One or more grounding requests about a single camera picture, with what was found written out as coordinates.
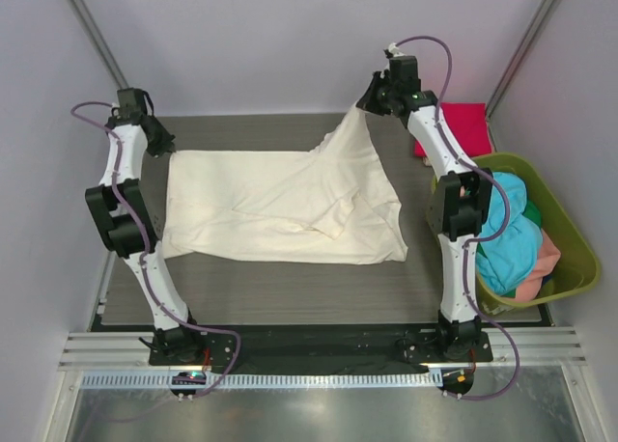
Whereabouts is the olive green plastic basket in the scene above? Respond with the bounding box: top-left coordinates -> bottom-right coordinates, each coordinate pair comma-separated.
424,151 -> 602,316

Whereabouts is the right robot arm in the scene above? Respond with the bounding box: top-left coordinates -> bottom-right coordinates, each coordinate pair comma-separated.
356,50 -> 492,361

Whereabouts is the cream white t shirt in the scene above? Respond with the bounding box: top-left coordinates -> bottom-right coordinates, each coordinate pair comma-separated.
162,107 -> 407,264

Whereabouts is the left aluminium frame post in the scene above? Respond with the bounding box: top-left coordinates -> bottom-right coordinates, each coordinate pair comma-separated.
67,0 -> 129,89

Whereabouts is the right aluminium frame post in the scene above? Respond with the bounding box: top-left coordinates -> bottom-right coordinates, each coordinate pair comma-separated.
486,0 -> 561,120

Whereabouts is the aluminium rail profile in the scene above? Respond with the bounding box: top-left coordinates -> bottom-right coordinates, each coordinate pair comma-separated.
59,326 -> 586,370

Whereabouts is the green t shirt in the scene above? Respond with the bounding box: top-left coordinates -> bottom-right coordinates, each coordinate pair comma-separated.
522,200 -> 543,228

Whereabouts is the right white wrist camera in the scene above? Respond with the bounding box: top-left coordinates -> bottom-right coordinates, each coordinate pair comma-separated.
383,42 -> 404,59

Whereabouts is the white slotted cable duct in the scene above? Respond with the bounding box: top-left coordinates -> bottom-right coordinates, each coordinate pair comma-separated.
81,370 -> 442,391

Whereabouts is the folded red t shirt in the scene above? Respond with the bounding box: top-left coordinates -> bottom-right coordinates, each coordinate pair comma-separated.
442,102 -> 493,157

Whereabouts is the pink t shirt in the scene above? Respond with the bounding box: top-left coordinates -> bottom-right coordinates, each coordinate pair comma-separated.
458,185 -> 562,299

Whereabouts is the aluminium frame post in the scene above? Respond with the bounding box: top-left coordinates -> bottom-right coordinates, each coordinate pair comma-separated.
67,0 -> 129,89
486,0 -> 561,120

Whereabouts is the light blue t shirt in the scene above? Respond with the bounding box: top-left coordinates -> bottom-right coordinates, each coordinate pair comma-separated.
476,172 -> 543,296

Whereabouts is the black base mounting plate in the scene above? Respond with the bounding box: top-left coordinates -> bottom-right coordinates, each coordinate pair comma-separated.
140,323 -> 493,374

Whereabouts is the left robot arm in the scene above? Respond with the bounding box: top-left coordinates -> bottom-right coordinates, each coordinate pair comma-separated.
85,88 -> 205,365

